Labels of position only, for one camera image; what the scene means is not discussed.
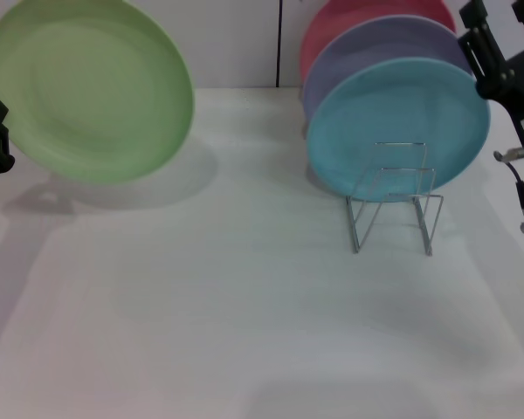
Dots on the light blue round plate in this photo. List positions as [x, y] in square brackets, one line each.
[397, 109]

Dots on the purple round plate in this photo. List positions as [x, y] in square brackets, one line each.
[375, 43]

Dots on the black vertical wall strip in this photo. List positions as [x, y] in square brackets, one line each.
[279, 43]

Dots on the green round plate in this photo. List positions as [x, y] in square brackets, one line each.
[91, 91]

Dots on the red round plate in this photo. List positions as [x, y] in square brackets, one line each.
[332, 22]

